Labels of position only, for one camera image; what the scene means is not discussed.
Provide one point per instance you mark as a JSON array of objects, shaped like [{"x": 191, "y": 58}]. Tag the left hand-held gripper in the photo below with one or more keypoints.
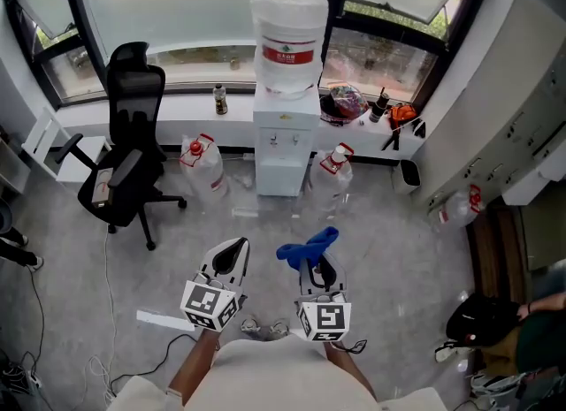
[{"x": 205, "y": 303}]

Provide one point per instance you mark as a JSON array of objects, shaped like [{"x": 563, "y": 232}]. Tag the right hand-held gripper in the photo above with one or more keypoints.
[{"x": 327, "y": 318}]

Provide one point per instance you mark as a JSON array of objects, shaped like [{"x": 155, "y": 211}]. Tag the blue cloth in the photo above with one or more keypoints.
[{"x": 305, "y": 248}]

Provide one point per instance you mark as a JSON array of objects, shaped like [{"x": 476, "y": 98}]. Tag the white water dispenser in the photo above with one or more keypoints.
[{"x": 283, "y": 179}]

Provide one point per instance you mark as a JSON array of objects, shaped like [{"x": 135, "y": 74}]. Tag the person's left forearm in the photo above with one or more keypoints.
[{"x": 194, "y": 365}]

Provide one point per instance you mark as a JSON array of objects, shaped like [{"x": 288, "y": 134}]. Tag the person's right forearm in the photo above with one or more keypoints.
[{"x": 349, "y": 369}]

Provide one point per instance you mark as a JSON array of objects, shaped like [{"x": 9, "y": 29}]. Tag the large red-label water jug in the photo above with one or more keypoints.
[{"x": 287, "y": 25}]

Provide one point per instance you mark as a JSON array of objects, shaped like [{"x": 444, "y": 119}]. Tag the person's left shoe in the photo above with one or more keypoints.
[{"x": 250, "y": 326}]

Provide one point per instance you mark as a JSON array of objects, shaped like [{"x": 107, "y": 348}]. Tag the person's shoe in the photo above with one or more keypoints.
[
  {"x": 250, "y": 326},
  {"x": 279, "y": 327}
]

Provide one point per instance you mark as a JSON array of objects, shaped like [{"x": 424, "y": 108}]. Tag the person's right shoe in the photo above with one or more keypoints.
[{"x": 279, "y": 327}]

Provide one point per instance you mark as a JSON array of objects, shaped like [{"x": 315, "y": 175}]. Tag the white flat board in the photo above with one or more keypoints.
[{"x": 163, "y": 320}]

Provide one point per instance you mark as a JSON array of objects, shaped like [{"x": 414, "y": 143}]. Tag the empty jug with red cap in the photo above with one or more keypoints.
[{"x": 205, "y": 175}]

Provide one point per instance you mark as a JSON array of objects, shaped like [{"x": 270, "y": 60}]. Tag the person's beige shirt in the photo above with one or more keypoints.
[{"x": 274, "y": 378}]

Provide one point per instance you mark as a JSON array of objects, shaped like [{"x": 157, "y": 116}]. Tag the white paper cup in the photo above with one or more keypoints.
[{"x": 339, "y": 154}]

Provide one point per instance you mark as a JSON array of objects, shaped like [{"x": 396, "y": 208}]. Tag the white waste bin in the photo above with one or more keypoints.
[{"x": 404, "y": 177}]

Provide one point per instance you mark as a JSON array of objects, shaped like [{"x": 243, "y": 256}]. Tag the small cardboard box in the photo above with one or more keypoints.
[{"x": 101, "y": 188}]

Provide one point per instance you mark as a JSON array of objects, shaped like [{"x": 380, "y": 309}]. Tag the empty jug lying bagged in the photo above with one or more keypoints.
[{"x": 460, "y": 210}]

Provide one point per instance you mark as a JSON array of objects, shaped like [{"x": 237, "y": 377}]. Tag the black tripod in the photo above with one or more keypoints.
[{"x": 391, "y": 139}]

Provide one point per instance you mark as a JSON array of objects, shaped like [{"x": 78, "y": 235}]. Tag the black backpack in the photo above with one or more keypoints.
[{"x": 482, "y": 318}]

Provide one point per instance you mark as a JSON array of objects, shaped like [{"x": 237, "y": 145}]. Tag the dark drink bottle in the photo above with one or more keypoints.
[{"x": 220, "y": 102}]

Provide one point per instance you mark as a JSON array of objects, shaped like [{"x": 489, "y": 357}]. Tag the colourful helmet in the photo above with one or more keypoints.
[{"x": 347, "y": 102}]

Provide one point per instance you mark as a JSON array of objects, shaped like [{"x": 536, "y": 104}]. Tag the black pouch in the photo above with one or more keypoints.
[{"x": 419, "y": 128}]

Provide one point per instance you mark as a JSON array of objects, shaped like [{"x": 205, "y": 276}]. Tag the black tumbler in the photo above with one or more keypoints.
[{"x": 378, "y": 108}]

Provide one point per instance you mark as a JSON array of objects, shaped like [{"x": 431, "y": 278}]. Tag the orange bag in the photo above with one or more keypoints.
[{"x": 402, "y": 114}]

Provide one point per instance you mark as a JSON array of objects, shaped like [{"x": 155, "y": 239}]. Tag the black office chair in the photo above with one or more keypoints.
[{"x": 132, "y": 91}]

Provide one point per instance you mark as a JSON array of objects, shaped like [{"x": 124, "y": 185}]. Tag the white chair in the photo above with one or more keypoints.
[{"x": 44, "y": 135}]

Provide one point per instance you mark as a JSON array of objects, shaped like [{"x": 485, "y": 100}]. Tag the white cabinet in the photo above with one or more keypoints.
[{"x": 530, "y": 179}]

